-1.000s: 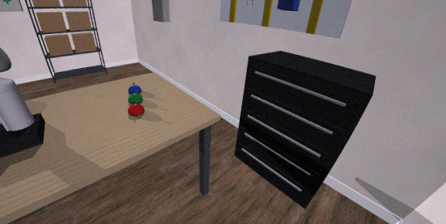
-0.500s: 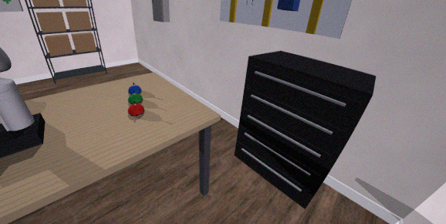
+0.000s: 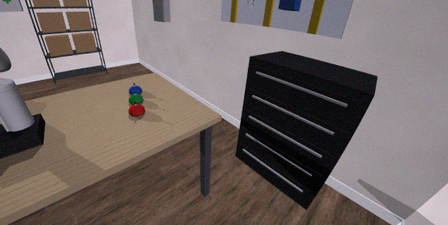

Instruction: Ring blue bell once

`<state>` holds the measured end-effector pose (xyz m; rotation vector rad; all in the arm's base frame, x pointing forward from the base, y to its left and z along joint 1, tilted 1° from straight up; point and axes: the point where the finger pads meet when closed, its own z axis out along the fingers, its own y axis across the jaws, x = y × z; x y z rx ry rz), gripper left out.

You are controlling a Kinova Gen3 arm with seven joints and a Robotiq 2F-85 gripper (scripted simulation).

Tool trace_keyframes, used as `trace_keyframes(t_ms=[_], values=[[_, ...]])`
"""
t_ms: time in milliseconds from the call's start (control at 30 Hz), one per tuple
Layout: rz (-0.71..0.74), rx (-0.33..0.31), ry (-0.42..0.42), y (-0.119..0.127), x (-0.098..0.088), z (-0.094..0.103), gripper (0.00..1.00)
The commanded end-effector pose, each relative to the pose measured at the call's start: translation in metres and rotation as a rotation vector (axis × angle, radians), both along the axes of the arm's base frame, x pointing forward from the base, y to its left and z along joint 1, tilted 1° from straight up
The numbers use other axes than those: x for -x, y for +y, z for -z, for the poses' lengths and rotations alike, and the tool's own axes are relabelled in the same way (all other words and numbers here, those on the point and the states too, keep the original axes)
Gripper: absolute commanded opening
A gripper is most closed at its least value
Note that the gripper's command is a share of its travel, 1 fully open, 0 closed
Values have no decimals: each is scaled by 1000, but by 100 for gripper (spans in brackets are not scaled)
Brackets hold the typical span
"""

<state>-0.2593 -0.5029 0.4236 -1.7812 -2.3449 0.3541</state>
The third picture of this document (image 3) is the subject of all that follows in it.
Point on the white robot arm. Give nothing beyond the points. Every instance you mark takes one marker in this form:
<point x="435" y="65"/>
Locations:
<point x="14" y="113"/>

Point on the green bell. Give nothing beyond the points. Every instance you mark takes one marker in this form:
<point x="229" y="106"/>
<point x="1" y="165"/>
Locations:
<point x="135" y="98"/>

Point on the red bell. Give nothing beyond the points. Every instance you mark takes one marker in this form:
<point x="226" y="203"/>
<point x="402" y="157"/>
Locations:
<point x="136" y="110"/>

